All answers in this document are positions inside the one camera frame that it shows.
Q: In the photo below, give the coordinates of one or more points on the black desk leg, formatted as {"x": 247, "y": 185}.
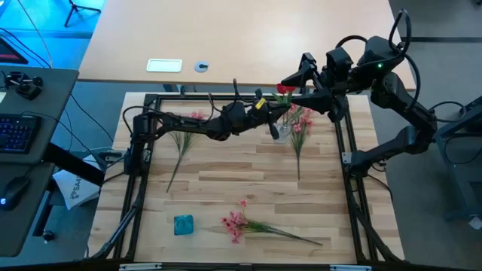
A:
{"x": 43, "y": 214}

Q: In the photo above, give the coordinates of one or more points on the white paper scrap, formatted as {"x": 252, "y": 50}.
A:
{"x": 476, "y": 223}

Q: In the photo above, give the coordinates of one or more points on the black round knob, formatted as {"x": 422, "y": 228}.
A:
{"x": 49, "y": 235}

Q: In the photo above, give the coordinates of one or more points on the dark grey desk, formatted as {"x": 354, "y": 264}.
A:
{"x": 56, "y": 94}

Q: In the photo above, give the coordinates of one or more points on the black desk beam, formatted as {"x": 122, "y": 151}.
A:
{"x": 79, "y": 165}

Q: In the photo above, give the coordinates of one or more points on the large beige table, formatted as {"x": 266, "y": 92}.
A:
{"x": 226, "y": 37}

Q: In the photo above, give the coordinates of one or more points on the black backlit keyboard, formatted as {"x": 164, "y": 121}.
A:
{"x": 19, "y": 133}

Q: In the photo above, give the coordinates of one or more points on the black metal cart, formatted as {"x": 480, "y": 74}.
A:
{"x": 467, "y": 124}

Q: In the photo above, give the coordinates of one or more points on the black frame clamp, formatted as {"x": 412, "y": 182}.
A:
{"x": 183, "y": 90}

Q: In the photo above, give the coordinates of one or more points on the clear glass vase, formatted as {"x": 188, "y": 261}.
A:
{"x": 283, "y": 133}

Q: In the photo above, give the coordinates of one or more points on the pink artificial flower bunch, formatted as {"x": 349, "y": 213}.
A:
{"x": 235, "y": 224}
{"x": 299, "y": 128}
{"x": 182, "y": 145}

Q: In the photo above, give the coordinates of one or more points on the yellow tag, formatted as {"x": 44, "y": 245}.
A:
{"x": 260, "y": 103}

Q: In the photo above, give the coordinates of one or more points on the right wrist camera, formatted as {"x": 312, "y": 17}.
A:
{"x": 339, "y": 62}

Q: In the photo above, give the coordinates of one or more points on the black tripod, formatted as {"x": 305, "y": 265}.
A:
{"x": 72, "y": 4}

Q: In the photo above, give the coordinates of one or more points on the silver frame bracket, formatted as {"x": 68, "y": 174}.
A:
{"x": 139, "y": 267}
{"x": 350, "y": 268}

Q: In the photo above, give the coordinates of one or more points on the blue glass vase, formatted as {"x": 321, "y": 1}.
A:
{"x": 183, "y": 225}

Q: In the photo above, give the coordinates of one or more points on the black monitor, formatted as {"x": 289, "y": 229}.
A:
{"x": 9, "y": 54}

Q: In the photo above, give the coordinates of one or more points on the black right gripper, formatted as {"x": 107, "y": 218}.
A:
{"x": 339, "y": 88}

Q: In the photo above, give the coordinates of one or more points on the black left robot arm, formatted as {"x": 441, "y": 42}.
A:
{"x": 226, "y": 124}

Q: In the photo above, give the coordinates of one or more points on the black clamp mount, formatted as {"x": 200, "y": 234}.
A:
{"x": 26, "y": 88}

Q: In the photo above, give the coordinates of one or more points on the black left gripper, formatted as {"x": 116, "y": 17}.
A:
{"x": 274, "y": 130}

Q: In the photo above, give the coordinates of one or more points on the white printed paper bag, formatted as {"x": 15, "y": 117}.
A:
{"x": 75, "y": 188}

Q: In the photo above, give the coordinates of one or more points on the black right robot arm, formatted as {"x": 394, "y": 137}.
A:
{"x": 399, "y": 94}

